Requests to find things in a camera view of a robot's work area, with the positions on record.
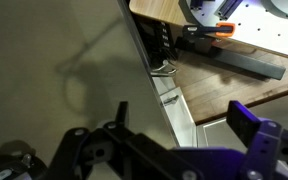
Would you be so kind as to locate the black aluminium extrusion bar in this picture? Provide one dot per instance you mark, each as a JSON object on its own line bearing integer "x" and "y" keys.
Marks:
{"x": 230, "y": 7}
{"x": 196, "y": 3}

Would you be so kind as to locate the white base cabinets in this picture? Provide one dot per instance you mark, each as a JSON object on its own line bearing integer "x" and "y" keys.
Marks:
{"x": 180, "y": 116}

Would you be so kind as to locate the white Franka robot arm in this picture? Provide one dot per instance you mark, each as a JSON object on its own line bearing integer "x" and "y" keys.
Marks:
{"x": 287, "y": 6}

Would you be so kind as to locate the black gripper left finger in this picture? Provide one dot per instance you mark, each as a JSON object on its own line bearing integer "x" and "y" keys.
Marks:
{"x": 122, "y": 115}

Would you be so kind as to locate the wooden table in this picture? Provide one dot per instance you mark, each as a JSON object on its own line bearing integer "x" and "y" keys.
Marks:
{"x": 217, "y": 86}

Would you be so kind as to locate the orange black bar clamp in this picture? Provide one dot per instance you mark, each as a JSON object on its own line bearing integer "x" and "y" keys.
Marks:
{"x": 214, "y": 30}

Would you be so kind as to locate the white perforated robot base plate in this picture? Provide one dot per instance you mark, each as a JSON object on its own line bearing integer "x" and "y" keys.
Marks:
{"x": 267, "y": 30}

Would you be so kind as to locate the flat black metal bar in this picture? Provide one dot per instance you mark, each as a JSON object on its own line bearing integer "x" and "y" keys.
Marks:
{"x": 240, "y": 61}

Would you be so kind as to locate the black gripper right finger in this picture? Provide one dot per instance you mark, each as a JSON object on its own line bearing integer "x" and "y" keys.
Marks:
{"x": 244, "y": 123}

